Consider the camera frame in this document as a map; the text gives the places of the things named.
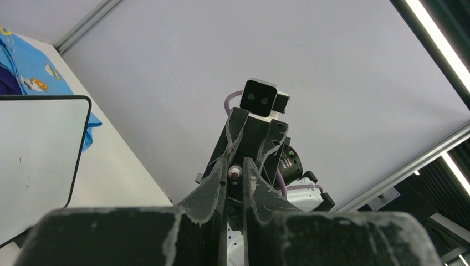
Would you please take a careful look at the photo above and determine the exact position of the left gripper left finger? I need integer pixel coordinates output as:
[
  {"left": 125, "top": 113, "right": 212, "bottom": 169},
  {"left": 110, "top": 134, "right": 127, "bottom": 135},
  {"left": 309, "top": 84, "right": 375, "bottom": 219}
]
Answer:
[{"left": 16, "top": 158, "right": 227, "bottom": 265}]

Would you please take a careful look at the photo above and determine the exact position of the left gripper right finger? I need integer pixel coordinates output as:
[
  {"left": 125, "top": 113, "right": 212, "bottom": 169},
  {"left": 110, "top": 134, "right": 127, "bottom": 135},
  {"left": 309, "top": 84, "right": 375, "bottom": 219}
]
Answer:
[{"left": 243, "top": 157, "right": 441, "bottom": 265}]

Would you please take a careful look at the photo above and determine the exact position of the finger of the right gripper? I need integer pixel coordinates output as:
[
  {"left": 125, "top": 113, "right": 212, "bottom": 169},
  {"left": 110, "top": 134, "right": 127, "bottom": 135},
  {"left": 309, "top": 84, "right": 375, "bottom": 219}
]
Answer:
[
  {"left": 255, "top": 121, "right": 289, "bottom": 171},
  {"left": 222, "top": 108, "right": 249, "bottom": 173}
]

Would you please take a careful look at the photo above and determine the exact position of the black framed whiteboard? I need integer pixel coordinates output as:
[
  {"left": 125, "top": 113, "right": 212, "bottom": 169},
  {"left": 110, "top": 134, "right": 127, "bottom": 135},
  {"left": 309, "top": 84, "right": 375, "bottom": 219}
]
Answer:
[{"left": 1, "top": 95, "right": 92, "bottom": 246}]

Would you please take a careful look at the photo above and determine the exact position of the white red whiteboard marker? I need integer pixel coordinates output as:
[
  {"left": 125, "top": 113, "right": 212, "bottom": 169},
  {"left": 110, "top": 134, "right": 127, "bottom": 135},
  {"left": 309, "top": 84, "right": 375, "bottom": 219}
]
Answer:
[{"left": 227, "top": 165, "right": 243, "bottom": 185}]

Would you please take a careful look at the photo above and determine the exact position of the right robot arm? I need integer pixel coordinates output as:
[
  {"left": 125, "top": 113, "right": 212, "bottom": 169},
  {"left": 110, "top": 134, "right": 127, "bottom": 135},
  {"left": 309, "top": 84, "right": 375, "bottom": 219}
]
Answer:
[{"left": 196, "top": 108, "right": 335, "bottom": 265}]

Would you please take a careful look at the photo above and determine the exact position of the blue patterned cloth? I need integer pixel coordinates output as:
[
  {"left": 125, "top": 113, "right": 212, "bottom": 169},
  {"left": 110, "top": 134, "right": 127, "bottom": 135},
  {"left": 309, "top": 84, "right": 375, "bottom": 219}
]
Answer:
[{"left": 0, "top": 25, "right": 103, "bottom": 153}]

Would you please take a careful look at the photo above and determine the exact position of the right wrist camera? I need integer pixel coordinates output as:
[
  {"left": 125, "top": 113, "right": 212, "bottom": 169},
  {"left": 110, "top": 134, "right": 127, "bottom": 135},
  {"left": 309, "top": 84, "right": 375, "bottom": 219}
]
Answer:
[{"left": 239, "top": 78, "right": 290, "bottom": 117}]

